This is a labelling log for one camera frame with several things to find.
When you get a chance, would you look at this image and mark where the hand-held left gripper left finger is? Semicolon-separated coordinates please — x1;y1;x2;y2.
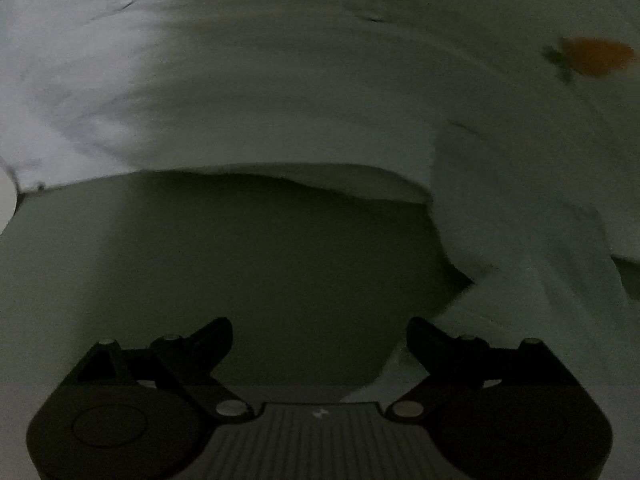
75;316;254;421

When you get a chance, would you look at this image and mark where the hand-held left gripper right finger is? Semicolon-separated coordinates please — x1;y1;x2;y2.
384;316;567;421

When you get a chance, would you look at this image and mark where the white garment with orange print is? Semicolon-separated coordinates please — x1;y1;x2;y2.
0;0;640;406

